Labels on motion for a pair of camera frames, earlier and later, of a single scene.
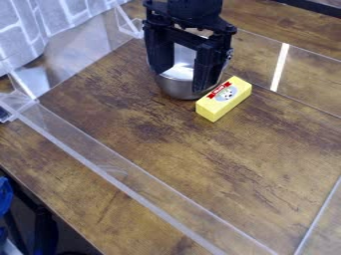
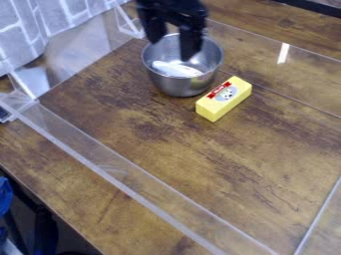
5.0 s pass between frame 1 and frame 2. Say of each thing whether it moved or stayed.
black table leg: stayed
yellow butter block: stayed
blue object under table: stayed
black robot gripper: moved
